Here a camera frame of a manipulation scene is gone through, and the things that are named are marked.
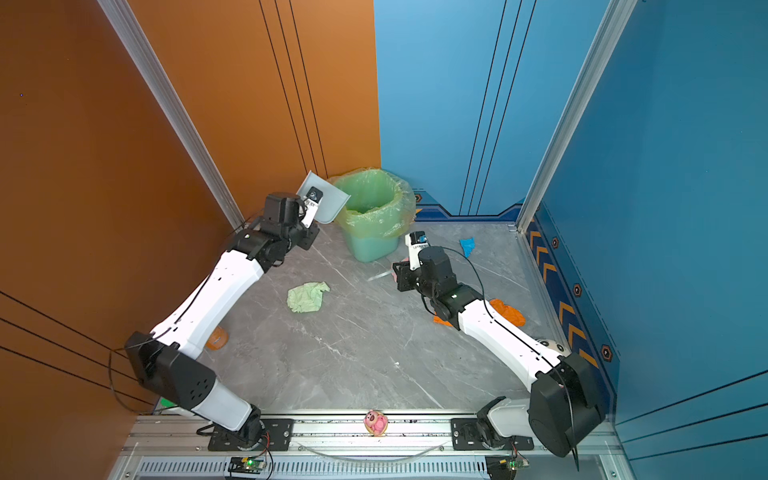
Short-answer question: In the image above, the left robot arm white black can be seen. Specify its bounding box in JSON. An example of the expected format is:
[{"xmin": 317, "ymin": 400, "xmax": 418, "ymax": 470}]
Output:
[{"xmin": 124, "ymin": 187, "xmax": 324, "ymax": 448}]

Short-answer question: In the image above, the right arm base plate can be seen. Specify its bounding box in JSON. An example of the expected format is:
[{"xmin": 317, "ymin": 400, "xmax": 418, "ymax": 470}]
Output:
[{"xmin": 450, "ymin": 418, "xmax": 534, "ymax": 451}]

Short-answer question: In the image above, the orange paper scrap right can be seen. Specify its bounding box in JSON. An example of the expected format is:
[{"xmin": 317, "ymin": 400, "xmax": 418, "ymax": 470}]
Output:
[{"xmin": 490, "ymin": 299, "xmax": 526, "ymax": 327}]

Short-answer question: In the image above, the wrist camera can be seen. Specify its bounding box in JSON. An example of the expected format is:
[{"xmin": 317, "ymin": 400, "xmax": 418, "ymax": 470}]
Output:
[
  {"xmin": 405, "ymin": 231, "xmax": 429, "ymax": 270},
  {"xmin": 300, "ymin": 186, "xmax": 323, "ymax": 229}
]

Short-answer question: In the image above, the right green circuit board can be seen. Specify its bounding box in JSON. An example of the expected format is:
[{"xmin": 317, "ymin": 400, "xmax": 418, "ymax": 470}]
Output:
[{"xmin": 485, "ymin": 456, "xmax": 530, "ymax": 480}]

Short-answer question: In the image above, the orange soda can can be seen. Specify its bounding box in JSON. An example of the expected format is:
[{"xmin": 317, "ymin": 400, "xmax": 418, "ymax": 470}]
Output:
[{"xmin": 206, "ymin": 326, "xmax": 229, "ymax": 351}]

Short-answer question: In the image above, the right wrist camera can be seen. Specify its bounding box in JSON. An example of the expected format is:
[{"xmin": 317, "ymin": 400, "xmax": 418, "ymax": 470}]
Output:
[{"xmin": 405, "ymin": 231, "xmax": 429, "ymax": 270}]

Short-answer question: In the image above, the teal plastic dustpan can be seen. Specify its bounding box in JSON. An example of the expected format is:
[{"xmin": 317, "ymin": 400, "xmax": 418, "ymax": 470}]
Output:
[{"xmin": 297, "ymin": 171, "xmax": 350, "ymax": 225}]

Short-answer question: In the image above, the left green circuit board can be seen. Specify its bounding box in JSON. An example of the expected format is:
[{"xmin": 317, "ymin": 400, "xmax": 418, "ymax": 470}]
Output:
[{"xmin": 227, "ymin": 456, "xmax": 268, "ymax": 476}]

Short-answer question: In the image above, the blue paper scrap far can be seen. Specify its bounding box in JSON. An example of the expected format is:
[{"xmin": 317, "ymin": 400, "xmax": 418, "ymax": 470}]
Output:
[{"xmin": 459, "ymin": 238, "xmax": 476, "ymax": 258}]

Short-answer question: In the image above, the pink pig toy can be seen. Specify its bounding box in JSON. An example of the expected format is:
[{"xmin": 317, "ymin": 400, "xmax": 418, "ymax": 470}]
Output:
[{"xmin": 364, "ymin": 410, "xmax": 389, "ymax": 437}]

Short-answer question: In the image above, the light green paper scrap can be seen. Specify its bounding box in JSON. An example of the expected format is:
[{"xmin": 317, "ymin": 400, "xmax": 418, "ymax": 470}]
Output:
[{"xmin": 286, "ymin": 282, "xmax": 331, "ymax": 313}]

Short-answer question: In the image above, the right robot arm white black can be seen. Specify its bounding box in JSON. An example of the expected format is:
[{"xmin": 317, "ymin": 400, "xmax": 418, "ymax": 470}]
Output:
[{"xmin": 392, "ymin": 244, "xmax": 606, "ymax": 457}]

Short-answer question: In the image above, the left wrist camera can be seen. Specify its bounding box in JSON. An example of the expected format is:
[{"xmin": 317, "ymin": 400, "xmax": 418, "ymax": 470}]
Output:
[{"xmin": 300, "ymin": 186, "xmax": 323, "ymax": 229}]

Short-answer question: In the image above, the plush doll pink dress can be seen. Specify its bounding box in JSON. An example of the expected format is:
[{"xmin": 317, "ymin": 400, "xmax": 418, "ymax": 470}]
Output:
[{"xmin": 537, "ymin": 338, "xmax": 571, "ymax": 357}]

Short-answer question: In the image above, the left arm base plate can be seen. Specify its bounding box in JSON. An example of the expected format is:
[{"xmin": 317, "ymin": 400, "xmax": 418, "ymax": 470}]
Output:
[{"xmin": 198, "ymin": 418, "xmax": 294, "ymax": 453}]

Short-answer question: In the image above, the green trash bin with bag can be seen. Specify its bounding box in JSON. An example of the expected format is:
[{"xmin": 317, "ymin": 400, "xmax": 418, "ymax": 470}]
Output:
[{"xmin": 333, "ymin": 169, "xmax": 417, "ymax": 263}]

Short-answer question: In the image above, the green circuit board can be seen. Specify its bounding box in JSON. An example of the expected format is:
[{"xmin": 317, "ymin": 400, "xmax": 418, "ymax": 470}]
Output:
[
  {"xmin": 227, "ymin": 456, "xmax": 268, "ymax": 476},
  {"xmin": 485, "ymin": 456, "xmax": 530, "ymax": 480}
]

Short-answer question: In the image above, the white bottle green cap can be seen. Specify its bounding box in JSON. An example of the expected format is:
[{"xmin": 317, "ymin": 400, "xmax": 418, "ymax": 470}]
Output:
[{"xmin": 158, "ymin": 397, "xmax": 177, "ymax": 410}]

